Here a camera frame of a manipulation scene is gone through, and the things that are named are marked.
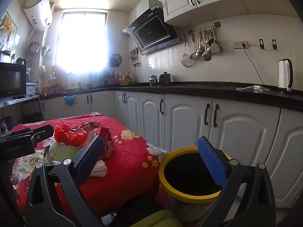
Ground metal shelf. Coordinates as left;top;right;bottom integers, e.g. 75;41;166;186
0;95;39;108

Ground maroon and white snack bag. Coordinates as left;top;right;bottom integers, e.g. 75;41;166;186
72;121;102;135

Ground bright window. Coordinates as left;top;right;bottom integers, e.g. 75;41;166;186
55;9;108;74

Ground red floral blanket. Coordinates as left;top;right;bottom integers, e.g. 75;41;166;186
9;112;168;218

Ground person's dark pants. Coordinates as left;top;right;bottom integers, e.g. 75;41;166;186
110;196;167;227

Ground white plastic container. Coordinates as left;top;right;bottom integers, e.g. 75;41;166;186
26;82;38;95

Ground red foil packet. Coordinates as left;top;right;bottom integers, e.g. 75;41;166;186
99;126;114;159

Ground group of condiment bottles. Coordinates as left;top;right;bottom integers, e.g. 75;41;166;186
117;71;133;84

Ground black countertop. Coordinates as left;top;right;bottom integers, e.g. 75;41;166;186
39;82;303;113

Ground pale green pouch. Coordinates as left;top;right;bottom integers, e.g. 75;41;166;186
45;142;80;165

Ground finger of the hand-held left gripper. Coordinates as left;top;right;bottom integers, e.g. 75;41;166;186
0;129;32;140
32;125;54;147

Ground red plastic bag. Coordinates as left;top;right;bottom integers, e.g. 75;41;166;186
54;124;88;146

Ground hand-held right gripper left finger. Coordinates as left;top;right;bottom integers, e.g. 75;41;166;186
25;135;105;227

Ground coiled hose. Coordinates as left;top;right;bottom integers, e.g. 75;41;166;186
28;41;40;55

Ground white water heater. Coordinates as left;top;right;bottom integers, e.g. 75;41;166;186
22;0;53;32

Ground utensil rail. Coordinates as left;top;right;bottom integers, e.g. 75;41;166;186
188;22;221;35

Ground black power cable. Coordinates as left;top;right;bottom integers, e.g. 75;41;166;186
241;45;280;92

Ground white pleated paper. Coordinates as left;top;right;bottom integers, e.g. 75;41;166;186
90;160;108;178

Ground blue wall fan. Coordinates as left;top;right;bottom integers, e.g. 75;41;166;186
109;53;123;67

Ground dark lidded pot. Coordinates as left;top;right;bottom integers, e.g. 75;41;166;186
159;72;172;86

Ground pale spatula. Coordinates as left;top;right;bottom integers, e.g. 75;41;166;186
211;27;221;54

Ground white electric kettle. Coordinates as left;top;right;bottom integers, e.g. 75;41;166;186
278;59;294;94

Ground steel spoon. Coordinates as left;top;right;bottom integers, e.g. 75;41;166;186
197;30;205;55

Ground yellow rimmed trash bin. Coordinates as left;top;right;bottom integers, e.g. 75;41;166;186
158;147;233;223

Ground black microwave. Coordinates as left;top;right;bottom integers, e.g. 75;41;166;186
0;62;27;100

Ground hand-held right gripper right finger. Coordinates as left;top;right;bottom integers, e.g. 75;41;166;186
196;136;277;227

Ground white charger with cable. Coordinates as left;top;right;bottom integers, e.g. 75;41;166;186
236;85;270;93

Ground blue hanging bin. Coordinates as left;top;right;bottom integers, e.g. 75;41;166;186
64;95;77;106

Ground white wall cabinet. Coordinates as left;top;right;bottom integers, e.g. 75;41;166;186
161;0;286;23

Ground white base cabinets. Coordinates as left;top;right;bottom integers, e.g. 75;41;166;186
40;90;303;208

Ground steel ladle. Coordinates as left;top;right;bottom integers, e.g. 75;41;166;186
202;30;212;62
190;32;198;60

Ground person's green clothing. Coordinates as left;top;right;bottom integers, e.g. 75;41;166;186
147;210;181;227

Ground black range hood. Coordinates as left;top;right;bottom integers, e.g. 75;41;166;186
123;0;182;55

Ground wall poster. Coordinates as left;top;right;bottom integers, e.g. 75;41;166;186
0;11;18;45

